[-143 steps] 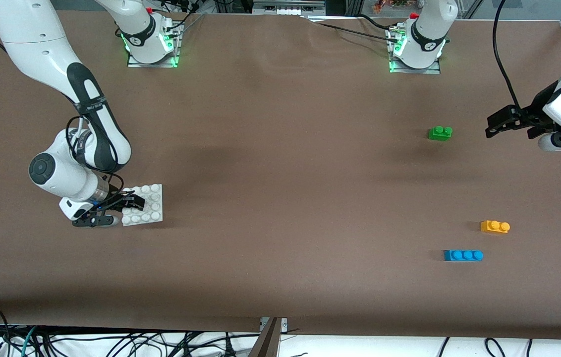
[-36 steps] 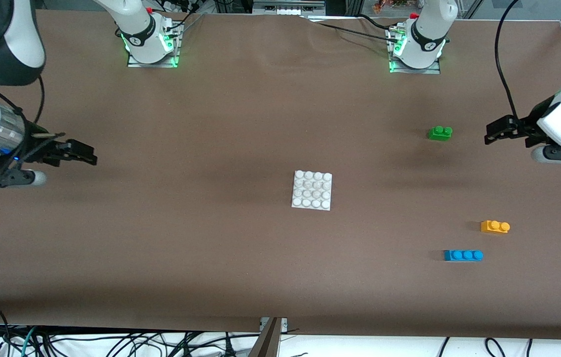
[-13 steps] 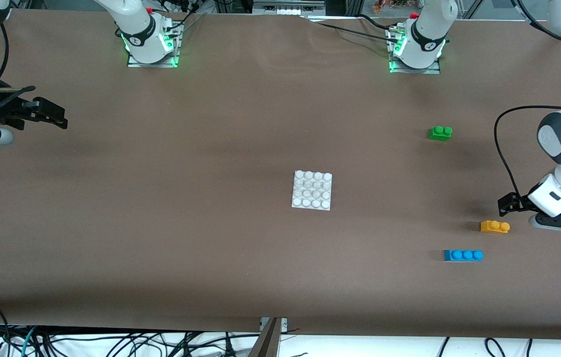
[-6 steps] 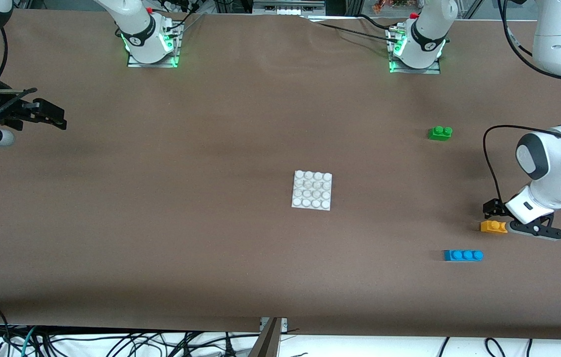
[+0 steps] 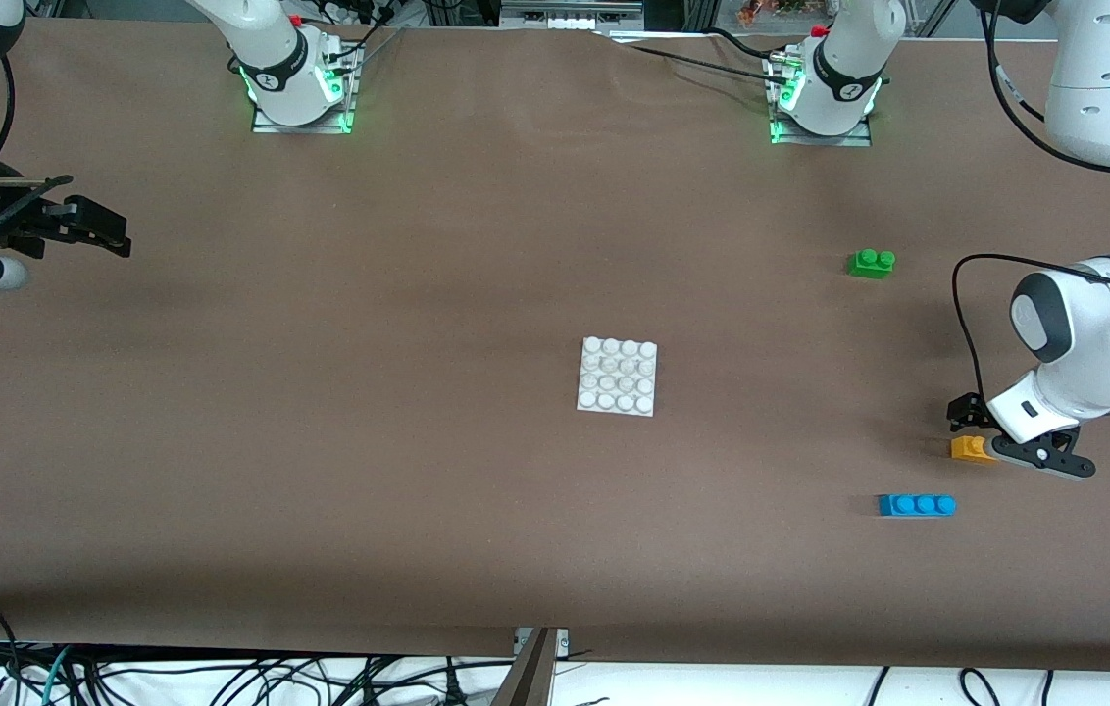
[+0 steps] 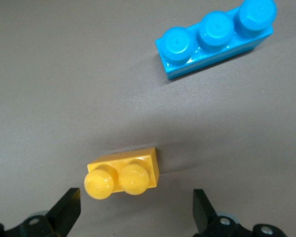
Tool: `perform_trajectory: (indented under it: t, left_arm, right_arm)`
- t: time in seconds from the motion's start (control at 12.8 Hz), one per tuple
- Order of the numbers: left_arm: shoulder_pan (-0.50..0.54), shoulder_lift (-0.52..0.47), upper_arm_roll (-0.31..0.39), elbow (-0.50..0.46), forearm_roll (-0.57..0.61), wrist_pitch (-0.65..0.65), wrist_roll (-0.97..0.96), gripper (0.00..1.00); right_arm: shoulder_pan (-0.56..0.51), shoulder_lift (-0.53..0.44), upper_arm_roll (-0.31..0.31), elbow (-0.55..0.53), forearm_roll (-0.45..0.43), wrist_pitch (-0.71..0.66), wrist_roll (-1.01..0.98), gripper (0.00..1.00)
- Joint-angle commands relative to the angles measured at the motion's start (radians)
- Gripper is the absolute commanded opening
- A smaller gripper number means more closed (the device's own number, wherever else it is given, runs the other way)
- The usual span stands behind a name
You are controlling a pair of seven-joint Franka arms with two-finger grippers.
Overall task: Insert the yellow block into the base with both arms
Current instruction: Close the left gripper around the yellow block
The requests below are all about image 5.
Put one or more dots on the yellow two-stud block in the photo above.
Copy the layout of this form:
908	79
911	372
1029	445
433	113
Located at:
967	449

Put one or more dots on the white studded base plate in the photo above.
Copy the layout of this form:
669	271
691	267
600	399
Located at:
617	378

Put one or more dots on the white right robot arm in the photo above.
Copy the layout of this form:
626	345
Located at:
271	59

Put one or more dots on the blue three-stud block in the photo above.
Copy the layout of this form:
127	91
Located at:
913	505

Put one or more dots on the green two-stud block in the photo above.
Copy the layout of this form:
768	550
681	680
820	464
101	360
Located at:
869	265

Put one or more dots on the colourful background clutter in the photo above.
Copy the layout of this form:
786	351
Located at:
781	10

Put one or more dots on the dark diagonal strut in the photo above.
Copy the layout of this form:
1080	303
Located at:
530	677

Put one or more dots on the small metal bracket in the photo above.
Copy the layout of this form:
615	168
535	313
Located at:
563	642

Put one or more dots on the aluminium frame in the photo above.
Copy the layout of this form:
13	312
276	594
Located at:
565	20

